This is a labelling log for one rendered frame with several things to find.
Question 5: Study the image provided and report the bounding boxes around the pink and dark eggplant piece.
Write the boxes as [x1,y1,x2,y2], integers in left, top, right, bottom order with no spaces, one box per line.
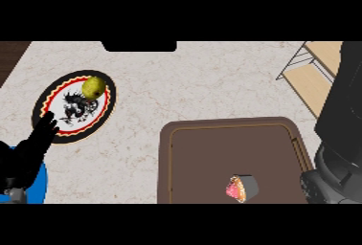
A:
[223,173,260,204]

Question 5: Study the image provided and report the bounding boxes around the black rounded appliance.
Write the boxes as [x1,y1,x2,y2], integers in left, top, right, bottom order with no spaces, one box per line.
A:
[101,40,179,54]

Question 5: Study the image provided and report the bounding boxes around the yellow-green pear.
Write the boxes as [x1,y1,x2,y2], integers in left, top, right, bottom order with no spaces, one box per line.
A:
[81,76,108,100]

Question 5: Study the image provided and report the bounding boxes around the brown rectangular tray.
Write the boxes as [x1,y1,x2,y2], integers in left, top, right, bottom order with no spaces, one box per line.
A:
[155,116,315,205]

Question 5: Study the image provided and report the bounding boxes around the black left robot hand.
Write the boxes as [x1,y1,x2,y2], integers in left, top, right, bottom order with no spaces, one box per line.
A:
[0,111,61,195]

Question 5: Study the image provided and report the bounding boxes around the oval decorated black-rimmed plate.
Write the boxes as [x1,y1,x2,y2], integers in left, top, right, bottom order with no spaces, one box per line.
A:
[30,69,118,145]

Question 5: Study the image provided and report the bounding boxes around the wire tiered shelf, wooden boards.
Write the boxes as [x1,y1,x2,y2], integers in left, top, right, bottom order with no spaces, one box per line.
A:
[275,40,346,120]

